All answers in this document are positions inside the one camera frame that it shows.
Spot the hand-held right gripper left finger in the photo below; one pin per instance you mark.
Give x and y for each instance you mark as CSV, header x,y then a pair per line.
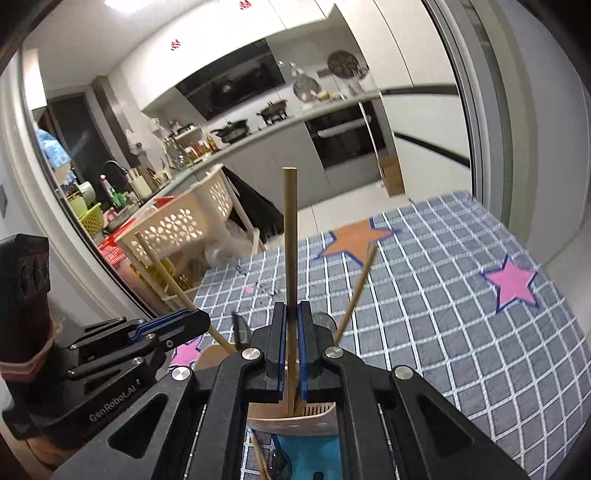
x,y
221,415

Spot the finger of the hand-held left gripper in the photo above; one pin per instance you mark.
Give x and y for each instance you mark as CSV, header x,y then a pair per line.
x,y
115,330
184,330

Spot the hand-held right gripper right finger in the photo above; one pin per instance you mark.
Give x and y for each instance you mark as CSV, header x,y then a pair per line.
x,y
369,415

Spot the wooden chopstick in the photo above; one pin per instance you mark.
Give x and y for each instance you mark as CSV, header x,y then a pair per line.
x,y
161,263
360,282
259,454
290,230

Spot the beige plastic utensil holder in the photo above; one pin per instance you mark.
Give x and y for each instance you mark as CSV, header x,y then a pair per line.
x,y
295,422

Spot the clear plastic bag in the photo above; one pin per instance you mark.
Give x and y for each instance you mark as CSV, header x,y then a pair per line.
x,y
228,249

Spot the grey checked star tablecloth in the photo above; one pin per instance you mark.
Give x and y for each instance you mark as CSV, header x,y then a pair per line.
x,y
415,323

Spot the beige flower-cutout storage trolley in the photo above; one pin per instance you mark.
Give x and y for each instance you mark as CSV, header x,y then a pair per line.
x,y
175,226

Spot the green plastic basket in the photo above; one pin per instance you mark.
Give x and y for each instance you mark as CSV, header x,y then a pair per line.
x,y
91,217

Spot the black hanging cloth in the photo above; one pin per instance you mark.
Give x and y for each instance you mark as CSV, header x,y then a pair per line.
x,y
258,207

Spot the white knife block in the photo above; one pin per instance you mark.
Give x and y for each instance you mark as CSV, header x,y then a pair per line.
x,y
137,181

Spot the black kitchen faucet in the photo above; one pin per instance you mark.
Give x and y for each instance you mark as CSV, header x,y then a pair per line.
x,y
113,165

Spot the kitchen rack with bottles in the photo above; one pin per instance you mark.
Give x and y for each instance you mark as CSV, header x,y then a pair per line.
x,y
189,147

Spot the blue cloth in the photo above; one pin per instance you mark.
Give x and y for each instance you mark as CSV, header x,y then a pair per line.
x,y
53,147

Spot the grey kitchen base cabinet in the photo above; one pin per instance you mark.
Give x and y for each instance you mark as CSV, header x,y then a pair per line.
x,y
295,170

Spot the black wok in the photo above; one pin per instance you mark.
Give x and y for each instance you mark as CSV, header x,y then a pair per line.
x,y
230,130

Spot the dark cooking pot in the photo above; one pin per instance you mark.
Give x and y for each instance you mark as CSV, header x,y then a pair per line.
x,y
272,113

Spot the black range hood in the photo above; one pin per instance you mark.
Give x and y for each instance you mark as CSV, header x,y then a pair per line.
x,y
231,87

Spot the black built-in oven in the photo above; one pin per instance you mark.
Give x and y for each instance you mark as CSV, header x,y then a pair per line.
x,y
346,138

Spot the round patterned plate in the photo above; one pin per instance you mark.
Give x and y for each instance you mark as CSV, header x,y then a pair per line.
x,y
305,86

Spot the white refrigerator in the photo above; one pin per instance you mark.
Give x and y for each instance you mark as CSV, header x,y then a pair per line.
x,y
415,55

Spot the dark wall switch panel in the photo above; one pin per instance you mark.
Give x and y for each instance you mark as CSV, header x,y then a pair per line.
x,y
2,201

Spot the white wall cabinets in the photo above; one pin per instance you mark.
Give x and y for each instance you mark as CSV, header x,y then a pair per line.
x,y
207,41

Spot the round dark wall tray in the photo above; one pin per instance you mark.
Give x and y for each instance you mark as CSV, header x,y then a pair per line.
x,y
342,62

